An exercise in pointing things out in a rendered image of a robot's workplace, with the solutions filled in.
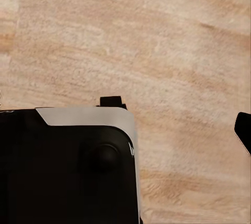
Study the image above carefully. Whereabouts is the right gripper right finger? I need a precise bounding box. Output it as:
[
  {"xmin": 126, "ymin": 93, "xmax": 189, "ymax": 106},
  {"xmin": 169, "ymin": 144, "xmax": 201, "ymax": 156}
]
[{"xmin": 234, "ymin": 112, "xmax": 251, "ymax": 154}]

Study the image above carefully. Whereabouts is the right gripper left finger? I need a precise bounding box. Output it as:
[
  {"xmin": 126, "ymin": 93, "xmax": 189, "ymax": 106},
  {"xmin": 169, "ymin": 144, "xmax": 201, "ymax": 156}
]
[{"xmin": 0, "ymin": 112, "xmax": 27, "ymax": 175}]

